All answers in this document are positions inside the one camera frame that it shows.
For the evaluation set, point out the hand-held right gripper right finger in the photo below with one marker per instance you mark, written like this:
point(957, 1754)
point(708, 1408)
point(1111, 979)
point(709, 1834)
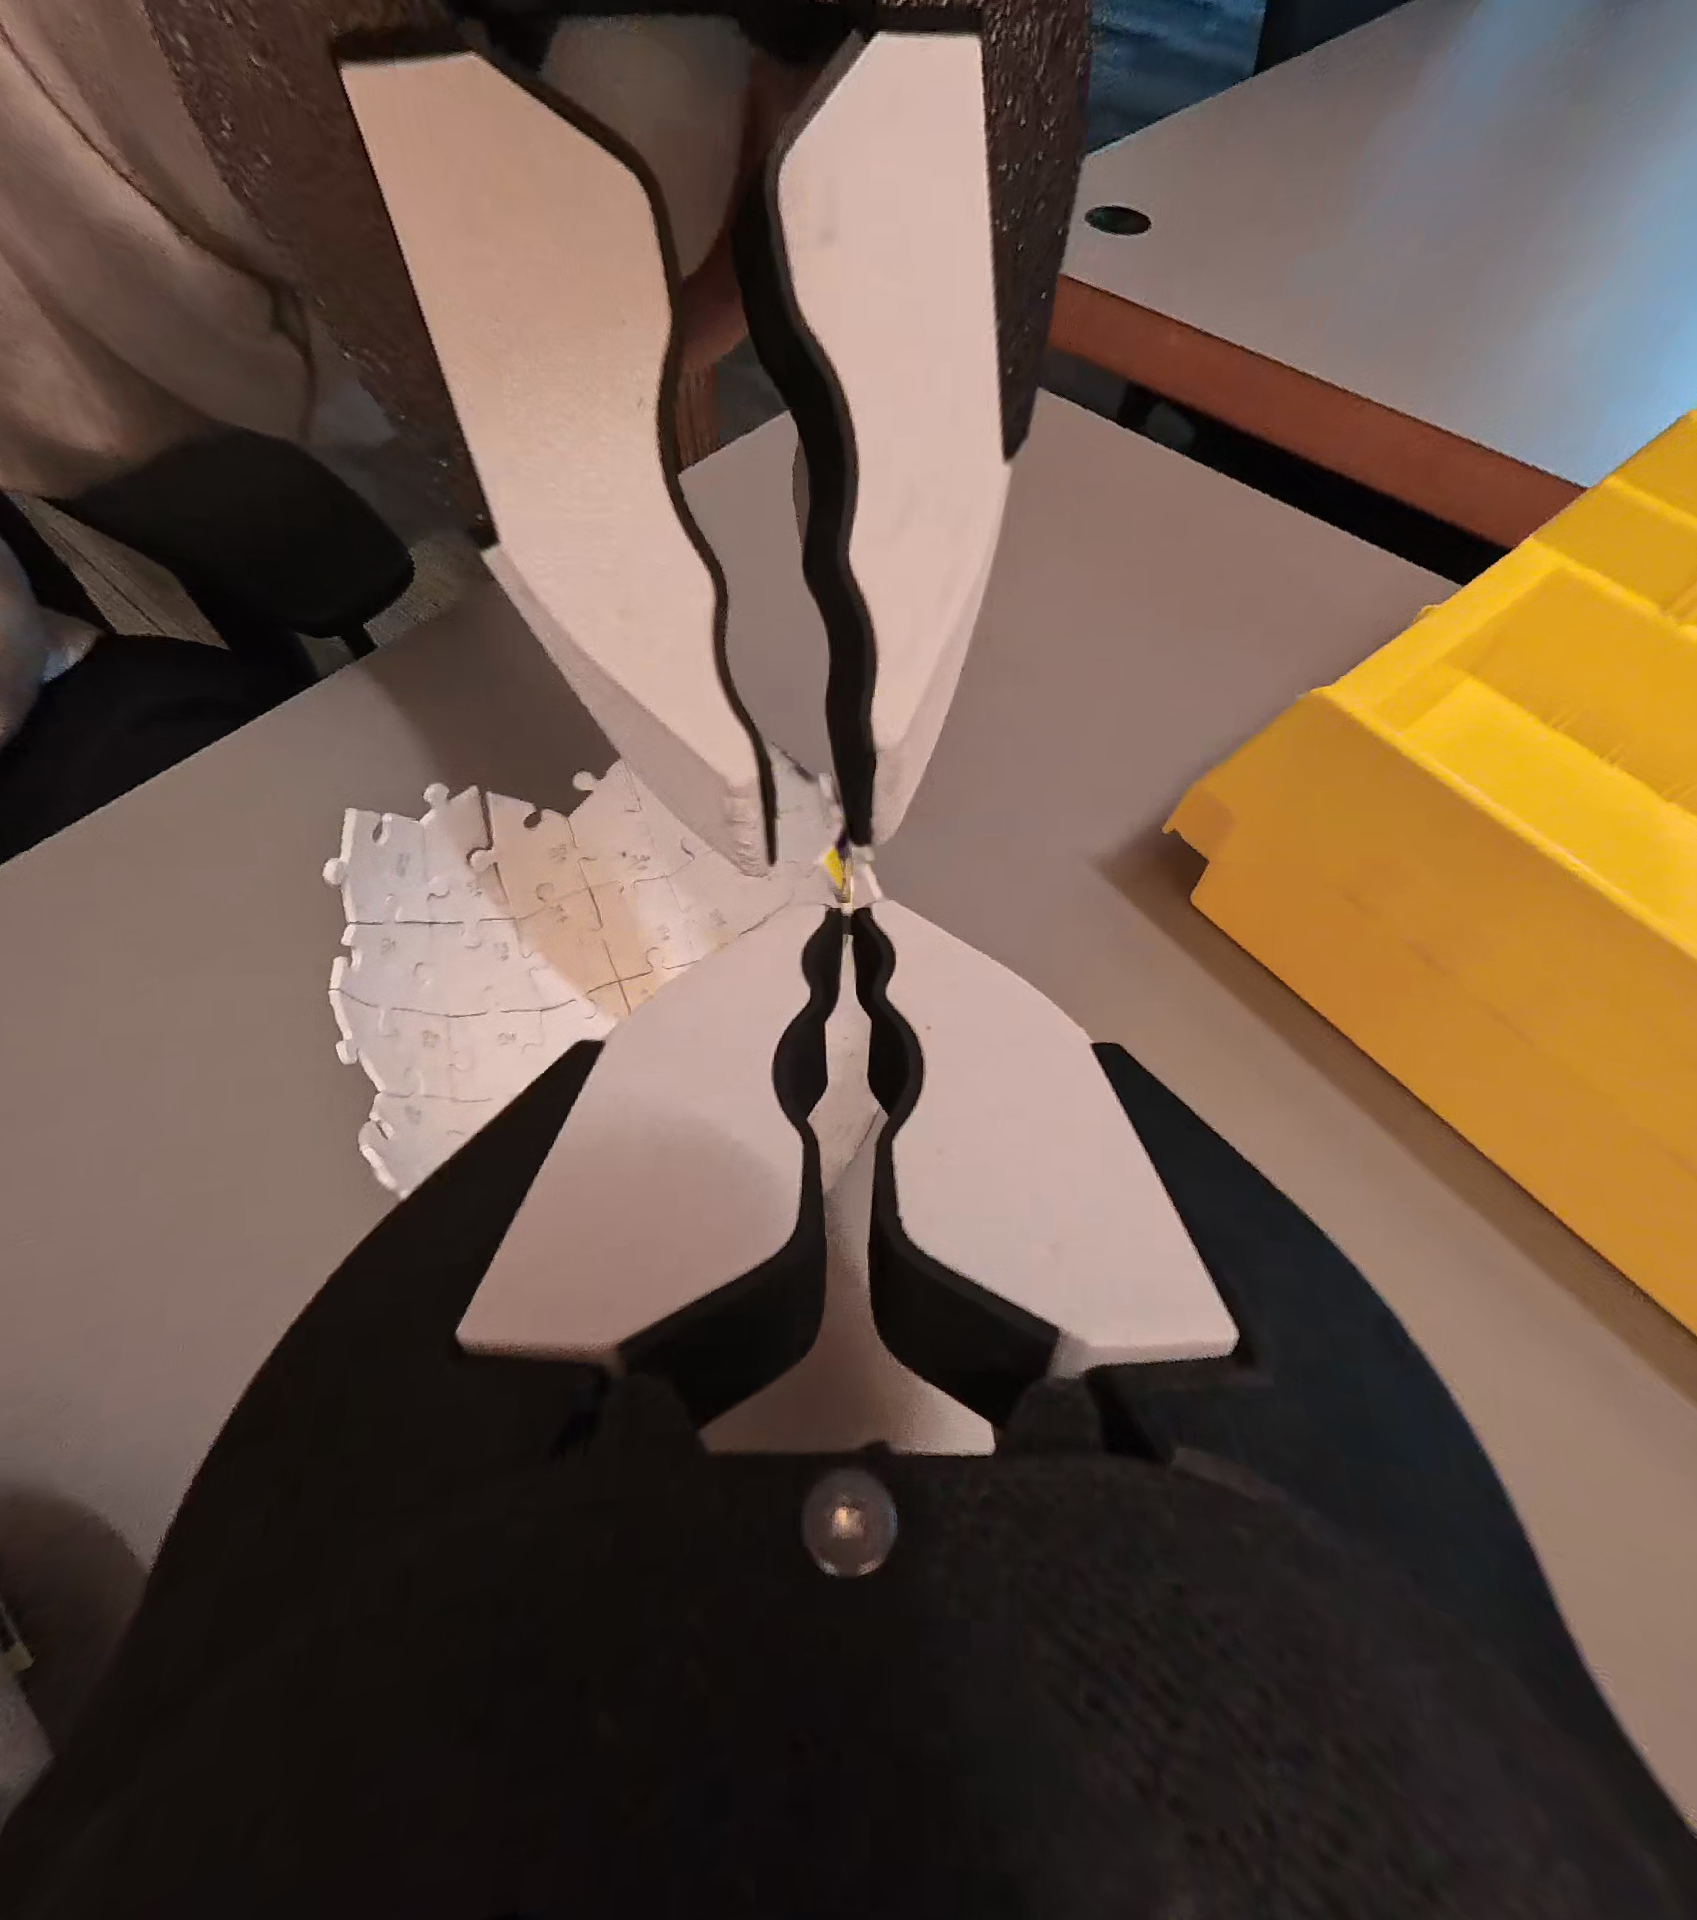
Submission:
point(1060, 1184)

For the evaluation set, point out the partly built puzzle ball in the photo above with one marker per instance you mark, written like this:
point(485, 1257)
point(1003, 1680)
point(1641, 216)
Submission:
point(489, 961)

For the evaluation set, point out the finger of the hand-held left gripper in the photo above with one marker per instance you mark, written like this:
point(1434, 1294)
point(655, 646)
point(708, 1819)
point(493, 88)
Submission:
point(533, 374)
point(909, 344)

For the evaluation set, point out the yellow plastic bin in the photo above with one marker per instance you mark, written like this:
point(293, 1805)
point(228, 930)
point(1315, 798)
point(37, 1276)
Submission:
point(1537, 900)

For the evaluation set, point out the person's grey sweatshirt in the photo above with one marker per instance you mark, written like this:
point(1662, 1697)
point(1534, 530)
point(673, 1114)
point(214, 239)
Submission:
point(38, 224)

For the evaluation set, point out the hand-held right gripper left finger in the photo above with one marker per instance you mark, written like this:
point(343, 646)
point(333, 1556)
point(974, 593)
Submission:
point(639, 1184)

